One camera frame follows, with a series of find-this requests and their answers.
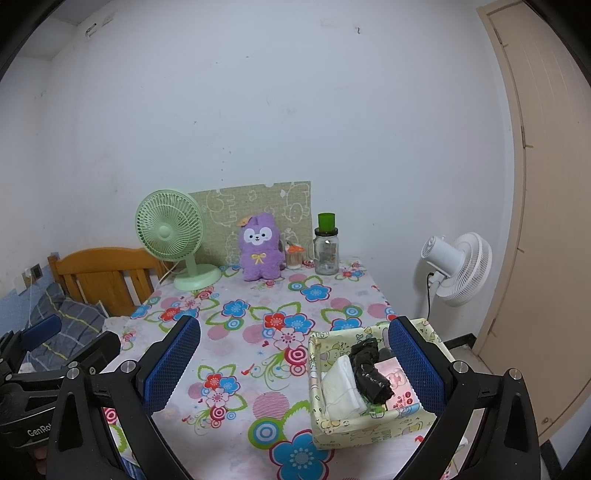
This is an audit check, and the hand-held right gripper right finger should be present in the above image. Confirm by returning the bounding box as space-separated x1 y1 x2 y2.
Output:
388 316 541 480

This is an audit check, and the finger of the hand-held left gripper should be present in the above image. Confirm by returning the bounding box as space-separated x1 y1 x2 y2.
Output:
0 315 63 376
14 330 122 385

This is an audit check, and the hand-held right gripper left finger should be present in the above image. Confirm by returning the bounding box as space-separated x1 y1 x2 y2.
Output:
52 315 202 480

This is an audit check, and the pink wet wipe pack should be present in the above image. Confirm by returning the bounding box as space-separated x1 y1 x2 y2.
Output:
376 357 421 409

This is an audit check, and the black plastic bag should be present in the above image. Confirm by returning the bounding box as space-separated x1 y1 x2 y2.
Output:
348 338 394 403

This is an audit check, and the yellow-green paper box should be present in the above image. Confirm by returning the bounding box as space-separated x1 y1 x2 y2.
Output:
307 318 455 450

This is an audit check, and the grey plaid pillow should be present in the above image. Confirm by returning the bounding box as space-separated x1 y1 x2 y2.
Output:
28 282 109 370

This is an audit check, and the floral tablecloth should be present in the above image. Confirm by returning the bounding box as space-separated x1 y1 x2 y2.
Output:
99 258 462 480

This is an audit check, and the wooden bed headboard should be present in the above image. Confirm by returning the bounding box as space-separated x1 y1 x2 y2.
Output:
48 248 169 317

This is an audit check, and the white standing fan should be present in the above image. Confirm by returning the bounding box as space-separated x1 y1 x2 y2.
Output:
421 232 493 308

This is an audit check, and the green desk fan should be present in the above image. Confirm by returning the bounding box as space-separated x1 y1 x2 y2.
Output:
135 188 223 291

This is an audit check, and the purple plush toy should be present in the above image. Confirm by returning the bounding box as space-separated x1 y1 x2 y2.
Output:
236 212 286 282

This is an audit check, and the glass jar with green lid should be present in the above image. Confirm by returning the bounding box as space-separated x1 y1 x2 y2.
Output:
314 212 341 276

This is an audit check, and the cotton swab container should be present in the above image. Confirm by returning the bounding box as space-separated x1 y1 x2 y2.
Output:
284 240 306 270

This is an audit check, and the beige door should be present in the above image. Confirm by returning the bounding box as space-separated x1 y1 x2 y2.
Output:
475 0 591 448

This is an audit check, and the green patterned board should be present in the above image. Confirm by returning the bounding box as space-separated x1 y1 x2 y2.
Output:
188 181 312 268

